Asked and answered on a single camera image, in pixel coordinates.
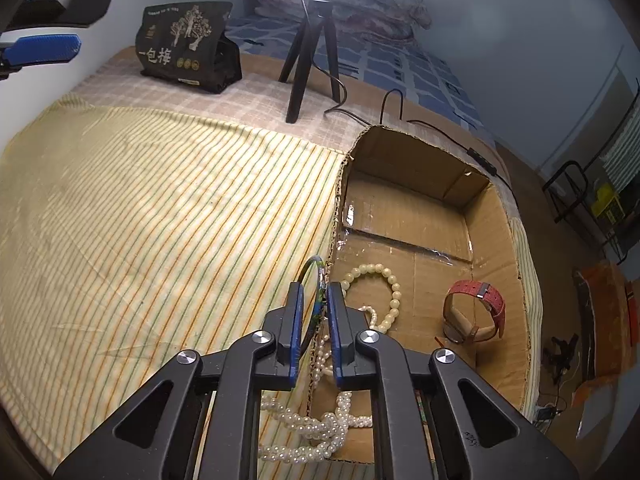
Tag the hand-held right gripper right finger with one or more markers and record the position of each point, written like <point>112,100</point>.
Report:
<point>334,330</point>

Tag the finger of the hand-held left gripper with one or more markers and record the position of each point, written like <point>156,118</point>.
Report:
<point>70,2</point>
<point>47,49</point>

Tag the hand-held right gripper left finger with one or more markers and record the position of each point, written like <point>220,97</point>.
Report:
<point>299,320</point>

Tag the dark bangle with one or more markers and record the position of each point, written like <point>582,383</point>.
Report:
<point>320,275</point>

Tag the cardboard box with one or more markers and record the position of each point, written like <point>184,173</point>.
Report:
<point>415,280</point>

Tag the black snack bag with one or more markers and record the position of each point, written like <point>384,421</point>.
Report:
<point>185,45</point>

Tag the checked beige blanket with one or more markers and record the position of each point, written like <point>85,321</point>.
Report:
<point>165,95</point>

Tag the black tool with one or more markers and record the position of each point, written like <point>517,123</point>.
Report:
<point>562,357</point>

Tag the black tripod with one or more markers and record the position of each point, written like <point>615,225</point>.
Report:
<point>302,75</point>

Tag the blue patterned bedsheet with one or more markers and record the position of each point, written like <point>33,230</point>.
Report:
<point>415,80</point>

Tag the orange box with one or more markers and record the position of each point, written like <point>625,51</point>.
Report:
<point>607,320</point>

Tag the black metal rack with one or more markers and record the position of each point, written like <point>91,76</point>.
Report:
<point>570,190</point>

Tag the yellow box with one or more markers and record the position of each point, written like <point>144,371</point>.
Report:
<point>606,205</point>

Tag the folded floral quilt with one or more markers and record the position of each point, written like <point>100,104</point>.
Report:
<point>370,10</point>

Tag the striped hanging cloth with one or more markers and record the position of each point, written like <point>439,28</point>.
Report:
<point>622,155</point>

